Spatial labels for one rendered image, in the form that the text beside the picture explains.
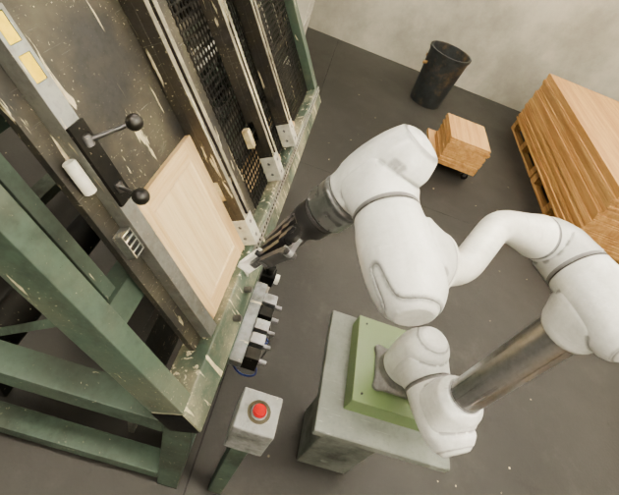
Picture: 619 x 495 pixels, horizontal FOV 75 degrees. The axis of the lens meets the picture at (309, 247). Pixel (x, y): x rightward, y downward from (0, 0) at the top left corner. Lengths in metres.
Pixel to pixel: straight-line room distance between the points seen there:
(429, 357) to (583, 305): 0.54
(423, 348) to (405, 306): 0.84
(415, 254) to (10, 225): 0.67
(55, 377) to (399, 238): 1.15
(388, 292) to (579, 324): 0.54
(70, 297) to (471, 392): 1.00
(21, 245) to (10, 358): 0.68
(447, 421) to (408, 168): 0.87
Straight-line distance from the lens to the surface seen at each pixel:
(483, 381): 1.20
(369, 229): 0.56
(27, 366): 1.48
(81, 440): 2.02
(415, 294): 0.52
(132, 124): 0.97
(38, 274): 0.90
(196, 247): 1.34
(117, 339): 1.02
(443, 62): 5.40
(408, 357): 1.39
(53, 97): 0.99
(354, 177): 0.62
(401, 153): 0.60
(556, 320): 1.02
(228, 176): 1.47
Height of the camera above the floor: 2.10
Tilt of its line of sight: 45 degrees down
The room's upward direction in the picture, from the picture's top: 25 degrees clockwise
